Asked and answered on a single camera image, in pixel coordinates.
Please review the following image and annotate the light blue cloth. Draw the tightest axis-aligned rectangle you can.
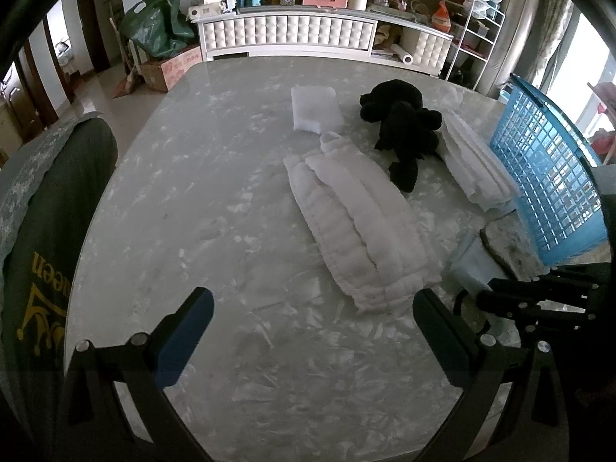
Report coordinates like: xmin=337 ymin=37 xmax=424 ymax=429
xmin=447 ymin=231 xmax=507 ymax=296

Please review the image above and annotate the grey stained rag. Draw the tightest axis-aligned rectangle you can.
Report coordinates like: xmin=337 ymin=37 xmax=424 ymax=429
xmin=479 ymin=212 xmax=549 ymax=281

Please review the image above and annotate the white quilted towel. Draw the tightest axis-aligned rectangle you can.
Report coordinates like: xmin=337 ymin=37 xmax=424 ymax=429
xmin=284 ymin=131 xmax=442 ymax=313

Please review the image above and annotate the white cloth stack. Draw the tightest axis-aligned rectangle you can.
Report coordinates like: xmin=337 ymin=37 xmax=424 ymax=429
xmin=437 ymin=110 xmax=520 ymax=212

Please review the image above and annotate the blue plastic laundry basket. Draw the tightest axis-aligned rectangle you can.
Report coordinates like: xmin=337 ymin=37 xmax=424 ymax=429
xmin=490 ymin=74 xmax=608 ymax=266

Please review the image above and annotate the grey upholstered chair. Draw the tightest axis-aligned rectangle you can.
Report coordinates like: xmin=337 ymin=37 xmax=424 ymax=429
xmin=1 ymin=112 xmax=118 ymax=409

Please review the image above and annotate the cardboard box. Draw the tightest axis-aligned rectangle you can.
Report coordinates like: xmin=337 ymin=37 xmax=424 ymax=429
xmin=141 ymin=46 xmax=203 ymax=93

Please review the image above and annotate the small white foam pad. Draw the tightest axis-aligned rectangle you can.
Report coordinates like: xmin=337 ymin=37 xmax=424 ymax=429
xmin=291 ymin=85 xmax=343 ymax=135

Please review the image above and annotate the white metal shelf rack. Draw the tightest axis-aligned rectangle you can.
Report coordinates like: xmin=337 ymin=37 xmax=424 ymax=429
xmin=444 ymin=0 xmax=506 ymax=91

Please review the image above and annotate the white paper roll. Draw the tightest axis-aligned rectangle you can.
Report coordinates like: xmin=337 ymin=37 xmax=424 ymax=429
xmin=390 ymin=44 xmax=413 ymax=66

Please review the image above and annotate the green plastic bag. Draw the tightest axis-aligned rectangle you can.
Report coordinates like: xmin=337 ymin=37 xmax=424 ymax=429
xmin=119 ymin=0 xmax=198 ymax=60

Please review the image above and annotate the white tufted tv cabinet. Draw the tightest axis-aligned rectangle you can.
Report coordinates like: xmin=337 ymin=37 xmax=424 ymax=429
xmin=195 ymin=6 xmax=452 ymax=77

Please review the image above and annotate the orange bag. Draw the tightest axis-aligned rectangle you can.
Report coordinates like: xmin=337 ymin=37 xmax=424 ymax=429
xmin=431 ymin=0 xmax=451 ymax=33

